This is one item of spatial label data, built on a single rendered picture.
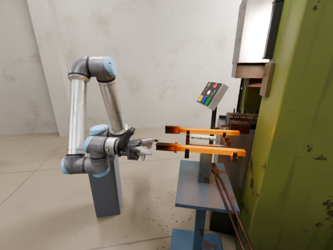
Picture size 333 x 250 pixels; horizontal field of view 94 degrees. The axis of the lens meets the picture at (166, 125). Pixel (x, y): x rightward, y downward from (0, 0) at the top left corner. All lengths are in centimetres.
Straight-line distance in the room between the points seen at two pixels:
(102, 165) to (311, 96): 101
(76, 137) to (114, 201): 90
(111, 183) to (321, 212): 141
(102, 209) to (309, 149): 161
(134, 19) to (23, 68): 237
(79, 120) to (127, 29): 295
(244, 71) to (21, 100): 412
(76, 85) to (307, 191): 133
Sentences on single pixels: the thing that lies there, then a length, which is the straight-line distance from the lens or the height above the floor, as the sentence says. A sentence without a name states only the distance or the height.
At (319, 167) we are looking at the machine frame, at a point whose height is 89.
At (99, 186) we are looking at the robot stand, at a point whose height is 35.
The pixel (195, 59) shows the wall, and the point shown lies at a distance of 385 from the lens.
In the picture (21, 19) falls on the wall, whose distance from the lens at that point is 426.
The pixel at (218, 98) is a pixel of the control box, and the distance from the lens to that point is 171.
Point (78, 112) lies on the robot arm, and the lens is 98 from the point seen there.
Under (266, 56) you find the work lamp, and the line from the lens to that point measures 104.
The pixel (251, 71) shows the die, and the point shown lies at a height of 132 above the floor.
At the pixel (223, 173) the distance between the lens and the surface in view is 109.
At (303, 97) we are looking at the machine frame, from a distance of 89.
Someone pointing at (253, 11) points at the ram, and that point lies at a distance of 121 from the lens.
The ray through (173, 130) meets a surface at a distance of 97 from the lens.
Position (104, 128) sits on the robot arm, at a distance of 139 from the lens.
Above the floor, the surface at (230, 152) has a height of 97.
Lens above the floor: 132
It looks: 19 degrees down
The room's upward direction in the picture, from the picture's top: straight up
